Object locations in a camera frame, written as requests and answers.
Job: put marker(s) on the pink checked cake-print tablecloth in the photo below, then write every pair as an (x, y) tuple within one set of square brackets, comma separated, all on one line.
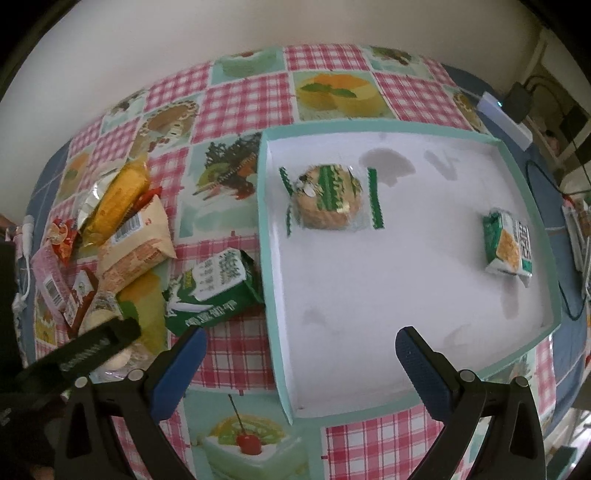
[(249, 101)]

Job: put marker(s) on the orange cake clear packet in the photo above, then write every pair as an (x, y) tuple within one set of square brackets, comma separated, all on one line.
[(115, 203)]

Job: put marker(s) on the large green snack packet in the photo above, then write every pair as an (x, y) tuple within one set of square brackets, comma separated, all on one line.
[(212, 286)]

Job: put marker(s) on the white tray with teal rim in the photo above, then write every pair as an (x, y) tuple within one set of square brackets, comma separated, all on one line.
[(369, 286)]

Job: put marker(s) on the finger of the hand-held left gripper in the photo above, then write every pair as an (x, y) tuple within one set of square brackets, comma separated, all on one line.
[(92, 348)]

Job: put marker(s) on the black power adapter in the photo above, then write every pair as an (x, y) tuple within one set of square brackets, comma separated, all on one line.
[(519, 99)]

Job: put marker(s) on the white power strip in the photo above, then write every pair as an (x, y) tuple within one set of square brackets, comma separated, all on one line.
[(501, 117)]

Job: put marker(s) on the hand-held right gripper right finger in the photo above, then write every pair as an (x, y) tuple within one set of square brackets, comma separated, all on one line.
[(422, 369)]

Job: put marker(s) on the pale round snack packet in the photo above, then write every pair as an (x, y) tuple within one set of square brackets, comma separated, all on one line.
[(104, 314)]

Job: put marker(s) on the small green cracker packet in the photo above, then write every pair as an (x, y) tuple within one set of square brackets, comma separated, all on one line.
[(508, 244)]

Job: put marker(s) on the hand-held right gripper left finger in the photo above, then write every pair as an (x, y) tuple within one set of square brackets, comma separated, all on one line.
[(178, 374)]

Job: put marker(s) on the orange bread packet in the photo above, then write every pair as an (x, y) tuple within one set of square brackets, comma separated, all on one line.
[(138, 249)]

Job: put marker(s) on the pink snack packet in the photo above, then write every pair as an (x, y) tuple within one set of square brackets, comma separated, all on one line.
[(48, 281)]

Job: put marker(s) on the round biscuit packet green ends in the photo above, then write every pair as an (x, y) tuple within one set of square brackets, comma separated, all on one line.
[(328, 198)]

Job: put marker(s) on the small red snack packet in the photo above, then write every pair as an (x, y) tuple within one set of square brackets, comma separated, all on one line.
[(62, 240)]

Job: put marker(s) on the brown snack packet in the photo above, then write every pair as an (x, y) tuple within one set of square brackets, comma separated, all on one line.
[(83, 295)]

